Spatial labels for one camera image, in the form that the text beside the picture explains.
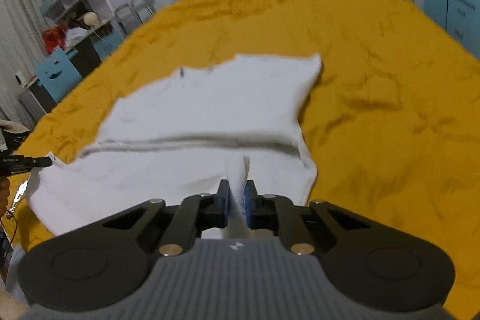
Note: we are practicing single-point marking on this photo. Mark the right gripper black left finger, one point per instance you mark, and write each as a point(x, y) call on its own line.
point(172, 229)

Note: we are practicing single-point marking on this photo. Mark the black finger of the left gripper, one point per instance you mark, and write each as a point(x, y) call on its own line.
point(19, 164)

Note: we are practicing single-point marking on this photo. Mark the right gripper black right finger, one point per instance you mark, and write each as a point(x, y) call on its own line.
point(311, 229)

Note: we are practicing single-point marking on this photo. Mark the white printed t-shirt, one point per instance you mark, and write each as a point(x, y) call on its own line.
point(181, 135)

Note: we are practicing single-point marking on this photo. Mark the blue smiley face chair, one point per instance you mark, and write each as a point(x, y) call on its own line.
point(57, 74)

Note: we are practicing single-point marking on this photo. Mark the red bag on desk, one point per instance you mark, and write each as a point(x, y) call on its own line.
point(53, 38)

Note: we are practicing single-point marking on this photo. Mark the mustard yellow quilt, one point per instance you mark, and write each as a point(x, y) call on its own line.
point(392, 124)

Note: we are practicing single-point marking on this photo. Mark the cluttered desk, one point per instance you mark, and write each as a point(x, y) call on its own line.
point(86, 54)

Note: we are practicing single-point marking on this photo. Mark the round cream lamp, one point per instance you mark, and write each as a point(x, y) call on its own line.
point(91, 19)

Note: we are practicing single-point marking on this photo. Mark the grey folding rack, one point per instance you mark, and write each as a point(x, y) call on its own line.
point(134, 13)

